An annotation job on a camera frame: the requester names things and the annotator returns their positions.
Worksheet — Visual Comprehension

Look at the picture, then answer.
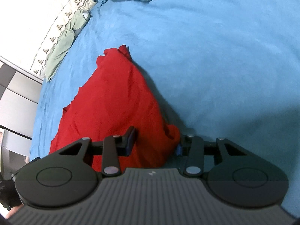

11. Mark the red garment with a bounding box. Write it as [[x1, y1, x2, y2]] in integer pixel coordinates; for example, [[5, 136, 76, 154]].
[[50, 45, 181, 169]]

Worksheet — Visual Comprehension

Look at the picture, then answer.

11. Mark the left hand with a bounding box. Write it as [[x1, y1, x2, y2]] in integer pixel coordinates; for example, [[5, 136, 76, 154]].
[[5, 205, 23, 219]]

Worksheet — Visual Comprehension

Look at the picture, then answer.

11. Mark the grey white wardrobe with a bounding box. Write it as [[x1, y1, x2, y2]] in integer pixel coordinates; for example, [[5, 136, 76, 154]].
[[1, 58, 42, 179]]

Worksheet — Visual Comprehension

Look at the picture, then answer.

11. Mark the blue bed sheet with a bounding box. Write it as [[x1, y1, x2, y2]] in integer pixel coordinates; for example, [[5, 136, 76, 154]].
[[30, 0, 299, 216]]

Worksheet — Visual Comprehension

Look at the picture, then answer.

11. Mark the green pillow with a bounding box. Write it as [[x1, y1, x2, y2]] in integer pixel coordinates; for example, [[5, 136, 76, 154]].
[[44, 0, 96, 82]]

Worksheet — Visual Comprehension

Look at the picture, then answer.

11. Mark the white embroidered headboard cover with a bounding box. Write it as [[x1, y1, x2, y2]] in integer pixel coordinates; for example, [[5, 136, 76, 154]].
[[31, 0, 96, 78]]

